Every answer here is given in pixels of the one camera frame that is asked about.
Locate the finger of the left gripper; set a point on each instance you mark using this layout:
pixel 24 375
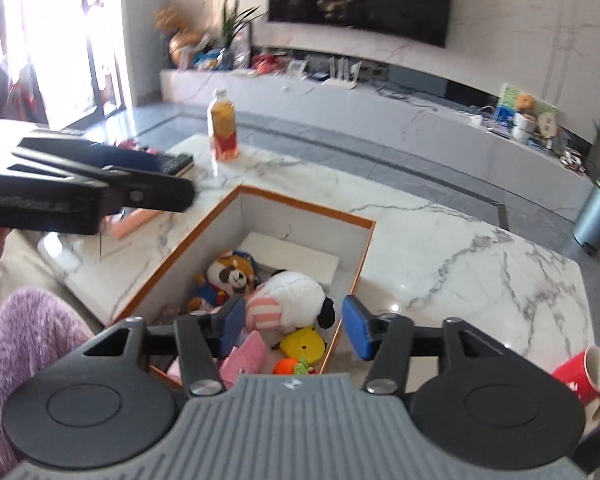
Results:
pixel 125 188
pixel 92 154

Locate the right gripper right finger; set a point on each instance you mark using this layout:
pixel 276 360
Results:
pixel 384 340

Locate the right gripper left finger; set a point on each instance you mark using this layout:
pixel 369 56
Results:
pixel 204 338

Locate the sailor dog plush toy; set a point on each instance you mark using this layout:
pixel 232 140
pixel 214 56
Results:
pixel 234 273

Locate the yellow tape measure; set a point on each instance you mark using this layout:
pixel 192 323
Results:
pixel 304 344

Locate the white black panda plush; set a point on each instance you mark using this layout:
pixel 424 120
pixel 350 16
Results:
pixel 289 301

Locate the white rectangular box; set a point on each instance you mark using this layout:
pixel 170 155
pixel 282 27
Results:
pixel 273 254

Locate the black remote control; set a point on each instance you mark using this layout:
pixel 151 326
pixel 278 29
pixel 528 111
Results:
pixel 175 165

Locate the pink toy phone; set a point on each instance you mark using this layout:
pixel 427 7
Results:
pixel 249 357

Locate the orange crochet carrot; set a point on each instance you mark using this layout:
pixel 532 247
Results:
pixel 291 366

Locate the tea drink bottle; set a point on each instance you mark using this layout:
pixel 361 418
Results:
pixel 222 129

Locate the orange white storage box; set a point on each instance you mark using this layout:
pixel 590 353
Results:
pixel 266 275

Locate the potted green plant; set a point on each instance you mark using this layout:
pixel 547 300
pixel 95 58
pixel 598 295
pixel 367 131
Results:
pixel 233 21

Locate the red paper cup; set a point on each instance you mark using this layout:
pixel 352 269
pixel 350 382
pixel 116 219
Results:
pixel 581 374

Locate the white wifi router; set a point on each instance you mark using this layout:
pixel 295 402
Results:
pixel 343 73

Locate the silver trash bin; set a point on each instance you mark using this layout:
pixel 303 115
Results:
pixel 586 230

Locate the white marble tv console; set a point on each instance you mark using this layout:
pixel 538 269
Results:
pixel 411 126

